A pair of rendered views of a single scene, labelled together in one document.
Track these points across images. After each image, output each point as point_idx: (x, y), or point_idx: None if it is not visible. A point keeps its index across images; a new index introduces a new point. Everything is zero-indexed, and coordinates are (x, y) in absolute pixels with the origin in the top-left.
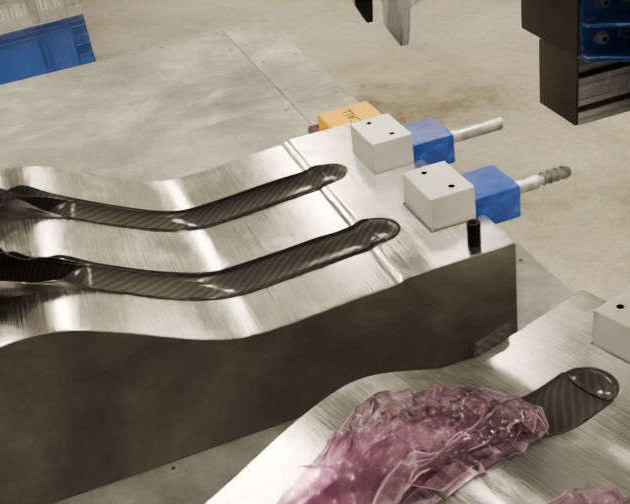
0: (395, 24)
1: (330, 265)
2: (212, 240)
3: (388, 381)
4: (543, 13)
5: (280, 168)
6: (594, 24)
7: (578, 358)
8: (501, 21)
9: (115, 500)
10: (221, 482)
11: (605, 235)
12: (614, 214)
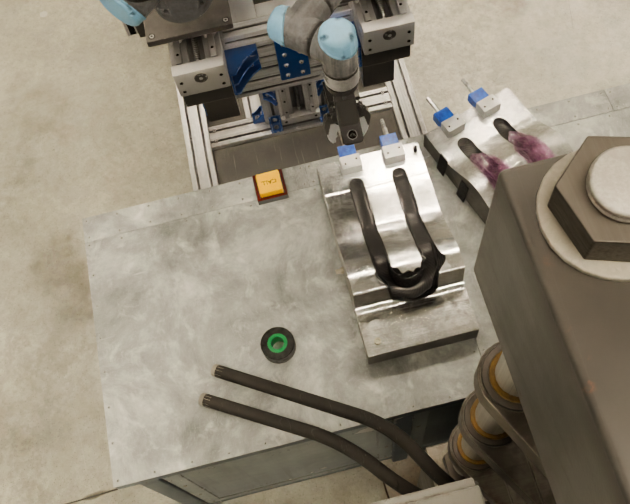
0: (365, 132)
1: (412, 188)
2: (385, 221)
3: (471, 178)
4: (204, 95)
5: (344, 199)
6: (239, 81)
7: (453, 142)
8: None
9: None
10: (457, 238)
11: (73, 150)
12: (54, 139)
